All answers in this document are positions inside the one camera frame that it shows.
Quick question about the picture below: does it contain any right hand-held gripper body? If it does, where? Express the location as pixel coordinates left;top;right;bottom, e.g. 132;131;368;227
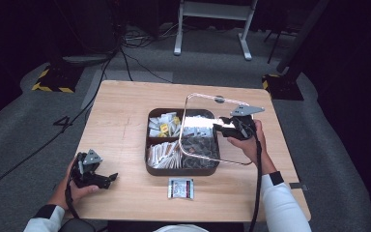
225;103;266;141

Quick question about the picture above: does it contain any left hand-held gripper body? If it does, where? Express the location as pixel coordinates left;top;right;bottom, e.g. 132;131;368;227
70;148;104;189

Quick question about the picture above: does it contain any clear plastic box lid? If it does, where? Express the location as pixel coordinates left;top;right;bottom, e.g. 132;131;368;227
178;92;263;166

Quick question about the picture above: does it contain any brown compartment box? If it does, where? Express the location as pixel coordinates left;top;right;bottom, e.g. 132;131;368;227
144;107;221;177

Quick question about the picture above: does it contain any single white red sachet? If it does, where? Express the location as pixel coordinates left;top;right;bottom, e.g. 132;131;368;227
167;177;195;200

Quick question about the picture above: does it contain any person's right hand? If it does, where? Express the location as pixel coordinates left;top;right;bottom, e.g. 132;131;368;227
226;119;269;167

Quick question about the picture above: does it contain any person's left hand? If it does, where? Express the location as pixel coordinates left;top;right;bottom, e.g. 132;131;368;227
55;158;100;211

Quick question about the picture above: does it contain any pile of white red packets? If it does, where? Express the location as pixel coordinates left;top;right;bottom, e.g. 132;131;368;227
182;115;214;137

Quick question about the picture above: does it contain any pile of dark packets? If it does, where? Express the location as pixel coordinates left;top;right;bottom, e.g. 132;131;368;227
181;135;219;169

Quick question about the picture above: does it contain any dark seat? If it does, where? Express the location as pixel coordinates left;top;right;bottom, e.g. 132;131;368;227
58;217;97;232

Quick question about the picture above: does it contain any yellow black striped stand base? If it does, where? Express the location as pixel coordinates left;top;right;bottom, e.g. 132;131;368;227
261;72;304;102
31;66;84;95

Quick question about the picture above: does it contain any pile of white stick packets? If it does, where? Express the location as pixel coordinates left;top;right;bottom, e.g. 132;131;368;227
147;139;184;169

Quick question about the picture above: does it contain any pile of white yellow packets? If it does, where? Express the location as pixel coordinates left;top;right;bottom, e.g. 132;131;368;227
148;111;183;138

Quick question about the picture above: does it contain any small grey tab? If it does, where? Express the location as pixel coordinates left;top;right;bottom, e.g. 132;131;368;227
288;182;309;191

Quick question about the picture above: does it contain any person's white clothing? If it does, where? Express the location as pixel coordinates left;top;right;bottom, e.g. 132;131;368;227
153;223;210;232

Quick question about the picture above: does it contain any black stand pole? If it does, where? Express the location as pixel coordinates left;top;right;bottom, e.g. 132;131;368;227
274;0;331;74

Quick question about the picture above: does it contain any left hand-held gripper cable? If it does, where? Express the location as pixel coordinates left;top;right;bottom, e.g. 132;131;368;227
65;181;85;224

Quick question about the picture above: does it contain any hand-held gripper cable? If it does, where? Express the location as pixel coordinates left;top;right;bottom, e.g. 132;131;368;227
248;127;264;232
65;181;85;224

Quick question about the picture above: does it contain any long black floor cable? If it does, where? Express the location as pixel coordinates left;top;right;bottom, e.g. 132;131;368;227
0;47;119;198

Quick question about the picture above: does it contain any right hand-held gripper cable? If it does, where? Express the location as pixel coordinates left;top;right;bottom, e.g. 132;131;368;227
248;127;264;232

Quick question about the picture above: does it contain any thin black floor cable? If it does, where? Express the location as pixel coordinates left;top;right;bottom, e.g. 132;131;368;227
119;47;175;85

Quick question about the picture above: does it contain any white metal desk frame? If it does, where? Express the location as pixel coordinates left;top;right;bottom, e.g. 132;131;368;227
173;0;259;62

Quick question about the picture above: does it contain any bundle of floor cables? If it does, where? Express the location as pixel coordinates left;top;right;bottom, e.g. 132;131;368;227
120;20;187;49

